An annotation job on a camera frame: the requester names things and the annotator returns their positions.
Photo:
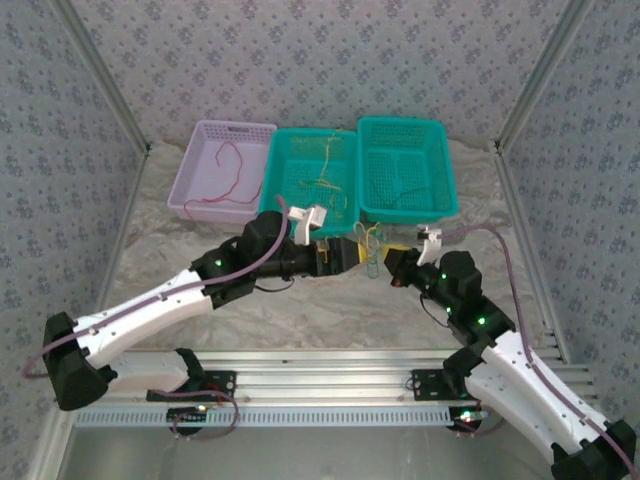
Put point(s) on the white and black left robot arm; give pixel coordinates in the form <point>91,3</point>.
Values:
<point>145,315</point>

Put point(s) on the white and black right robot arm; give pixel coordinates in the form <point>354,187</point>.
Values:
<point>525,380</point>

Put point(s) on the lilac plastic basket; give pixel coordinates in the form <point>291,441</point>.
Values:
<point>210,175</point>

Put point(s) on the teal plastic basket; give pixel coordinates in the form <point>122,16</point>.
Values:
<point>300,160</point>
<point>407,150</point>

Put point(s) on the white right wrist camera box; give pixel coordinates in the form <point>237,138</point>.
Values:
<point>430,247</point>

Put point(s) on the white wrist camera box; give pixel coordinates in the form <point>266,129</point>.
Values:
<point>312,217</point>
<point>430,247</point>

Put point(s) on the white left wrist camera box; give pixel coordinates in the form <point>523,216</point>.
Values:
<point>312,217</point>

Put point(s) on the aluminium side rail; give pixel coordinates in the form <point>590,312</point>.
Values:
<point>520,210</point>
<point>127,215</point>

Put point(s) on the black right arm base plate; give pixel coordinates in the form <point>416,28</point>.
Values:
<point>425,385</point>

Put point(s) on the aluminium mounting rail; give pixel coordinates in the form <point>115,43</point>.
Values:
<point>325,380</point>

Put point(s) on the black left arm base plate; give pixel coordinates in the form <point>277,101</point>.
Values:
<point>222,377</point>

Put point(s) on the aluminium frame post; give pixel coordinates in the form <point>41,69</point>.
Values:
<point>102,75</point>
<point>542,75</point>

